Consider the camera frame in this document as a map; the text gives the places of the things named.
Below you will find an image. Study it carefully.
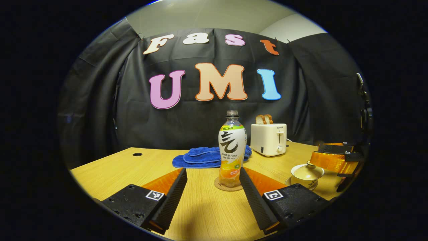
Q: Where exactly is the round cork coaster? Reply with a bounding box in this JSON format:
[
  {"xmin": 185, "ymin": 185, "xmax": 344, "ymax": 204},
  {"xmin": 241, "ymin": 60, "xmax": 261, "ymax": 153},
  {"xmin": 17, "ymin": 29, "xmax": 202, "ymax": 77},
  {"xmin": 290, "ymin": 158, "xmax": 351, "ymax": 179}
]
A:
[{"xmin": 214, "ymin": 176, "xmax": 244, "ymax": 192}]

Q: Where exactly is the cream ceramic saucer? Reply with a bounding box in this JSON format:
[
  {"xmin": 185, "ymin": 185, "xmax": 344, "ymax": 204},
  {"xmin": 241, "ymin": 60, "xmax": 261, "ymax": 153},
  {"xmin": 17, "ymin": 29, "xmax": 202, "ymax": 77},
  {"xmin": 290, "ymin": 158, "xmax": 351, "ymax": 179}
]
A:
[{"xmin": 285, "ymin": 176, "xmax": 319, "ymax": 191}]

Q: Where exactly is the black backdrop cloth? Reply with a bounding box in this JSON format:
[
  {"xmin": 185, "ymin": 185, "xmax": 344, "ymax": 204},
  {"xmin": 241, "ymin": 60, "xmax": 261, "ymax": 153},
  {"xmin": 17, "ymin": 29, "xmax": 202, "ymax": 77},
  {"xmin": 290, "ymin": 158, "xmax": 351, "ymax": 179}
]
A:
[{"xmin": 58, "ymin": 18, "xmax": 373, "ymax": 169}]

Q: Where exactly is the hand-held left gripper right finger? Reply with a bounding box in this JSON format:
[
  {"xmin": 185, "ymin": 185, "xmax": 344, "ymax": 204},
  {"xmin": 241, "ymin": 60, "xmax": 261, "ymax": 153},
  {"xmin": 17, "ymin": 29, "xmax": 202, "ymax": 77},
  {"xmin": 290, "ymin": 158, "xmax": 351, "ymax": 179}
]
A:
[{"xmin": 238, "ymin": 166, "xmax": 330, "ymax": 235}]

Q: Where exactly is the plastic water bottle white label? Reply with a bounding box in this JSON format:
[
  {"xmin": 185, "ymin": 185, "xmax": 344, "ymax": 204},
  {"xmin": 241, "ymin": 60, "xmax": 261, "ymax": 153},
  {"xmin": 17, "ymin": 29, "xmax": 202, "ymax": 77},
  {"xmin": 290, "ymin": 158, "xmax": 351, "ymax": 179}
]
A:
[{"xmin": 218, "ymin": 110, "xmax": 248, "ymax": 188}]

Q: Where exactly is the blue towel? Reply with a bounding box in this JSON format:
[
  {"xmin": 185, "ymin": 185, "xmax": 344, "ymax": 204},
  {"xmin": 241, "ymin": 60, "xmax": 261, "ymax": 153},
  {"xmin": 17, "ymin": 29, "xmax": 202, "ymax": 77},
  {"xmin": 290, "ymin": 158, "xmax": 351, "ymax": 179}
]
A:
[{"xmin": 172, "ymin": 145, "xmax": 252, "ymax": 169}]

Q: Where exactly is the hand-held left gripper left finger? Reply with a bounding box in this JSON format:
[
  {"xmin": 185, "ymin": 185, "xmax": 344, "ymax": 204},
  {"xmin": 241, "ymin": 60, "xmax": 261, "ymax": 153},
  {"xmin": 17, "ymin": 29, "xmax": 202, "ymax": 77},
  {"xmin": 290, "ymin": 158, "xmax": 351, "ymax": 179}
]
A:
[{"xmin": 100, "ymin": 167, "xmax": 188, "ymax": 235}]

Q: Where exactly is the cream toaster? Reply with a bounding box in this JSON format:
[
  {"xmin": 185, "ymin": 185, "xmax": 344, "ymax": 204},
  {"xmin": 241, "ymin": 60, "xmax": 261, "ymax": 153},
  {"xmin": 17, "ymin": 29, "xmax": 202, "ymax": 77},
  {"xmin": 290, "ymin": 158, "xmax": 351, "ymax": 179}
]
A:
[{"xmin": 250, "ymin": 123, "xmax": 287, "ymax": 157}]

